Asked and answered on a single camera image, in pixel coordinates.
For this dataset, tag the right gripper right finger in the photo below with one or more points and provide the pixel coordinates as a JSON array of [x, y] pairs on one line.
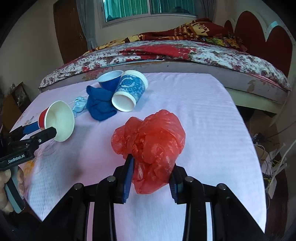
[[176, 183]]

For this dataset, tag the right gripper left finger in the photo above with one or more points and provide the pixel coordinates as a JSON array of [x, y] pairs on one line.
[[123, 180]]

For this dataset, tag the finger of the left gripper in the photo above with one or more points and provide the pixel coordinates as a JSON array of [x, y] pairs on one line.
[[40, 137], [21, 131]]

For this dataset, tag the red white paper cup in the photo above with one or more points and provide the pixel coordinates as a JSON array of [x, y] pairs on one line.
[[60, 116]]

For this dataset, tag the red plastic bag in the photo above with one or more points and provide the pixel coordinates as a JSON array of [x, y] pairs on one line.
[[155, 143]]

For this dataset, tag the light blue face mask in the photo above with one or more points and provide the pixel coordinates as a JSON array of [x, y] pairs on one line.
[[79, 105]]

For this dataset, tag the dark blue cloth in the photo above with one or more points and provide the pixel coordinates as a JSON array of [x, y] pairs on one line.
[[99, 103]]

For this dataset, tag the person's left hand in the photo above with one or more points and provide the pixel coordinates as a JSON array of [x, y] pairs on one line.
[[5, 205]]

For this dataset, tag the dark blue paper cup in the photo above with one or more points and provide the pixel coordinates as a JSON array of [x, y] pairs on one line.
[[110, 80]]

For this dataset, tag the blue patterned paper cup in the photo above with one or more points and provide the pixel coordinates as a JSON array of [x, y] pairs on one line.
[[132, 85]]

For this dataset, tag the brown wooden door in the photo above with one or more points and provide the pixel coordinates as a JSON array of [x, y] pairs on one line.
[[71, 40]]

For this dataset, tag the floral quilt bed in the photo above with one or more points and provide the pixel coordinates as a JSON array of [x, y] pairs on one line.
[[235, 69]]

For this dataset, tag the grey blue curtain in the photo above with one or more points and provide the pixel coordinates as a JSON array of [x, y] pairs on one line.
[[85, 10]]

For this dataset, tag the window with green curtain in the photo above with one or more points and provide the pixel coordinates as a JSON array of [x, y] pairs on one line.
[[113, 12]]

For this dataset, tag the red patterned blanket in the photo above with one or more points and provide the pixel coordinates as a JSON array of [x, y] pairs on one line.
[[199, 30]]

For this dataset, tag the red heart headboard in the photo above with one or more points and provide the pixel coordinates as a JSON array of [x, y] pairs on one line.
[[274, 46]]

